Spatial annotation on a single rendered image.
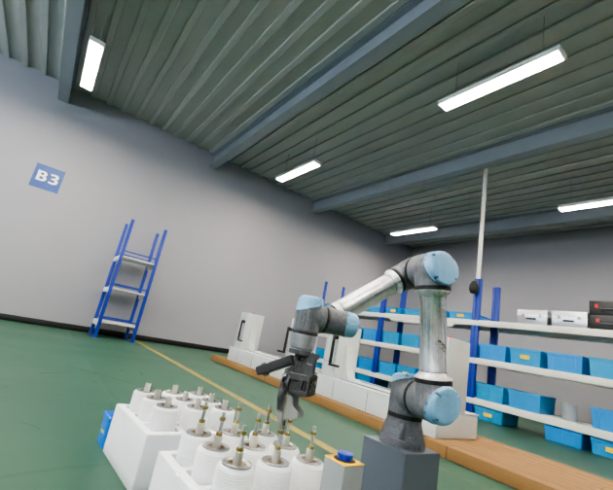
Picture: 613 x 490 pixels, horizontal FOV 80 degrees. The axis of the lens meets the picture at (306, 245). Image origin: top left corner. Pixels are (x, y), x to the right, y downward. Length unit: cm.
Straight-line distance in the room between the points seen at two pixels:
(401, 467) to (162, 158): 716
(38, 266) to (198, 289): 265
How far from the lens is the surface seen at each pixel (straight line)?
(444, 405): 125
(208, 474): 113
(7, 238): 726
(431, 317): 125
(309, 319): 104
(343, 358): 394
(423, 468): 140
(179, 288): 754
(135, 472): 149
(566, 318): 555
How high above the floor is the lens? 58
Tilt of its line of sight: 14 degrees up
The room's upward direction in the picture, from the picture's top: 11 degrees clockwise
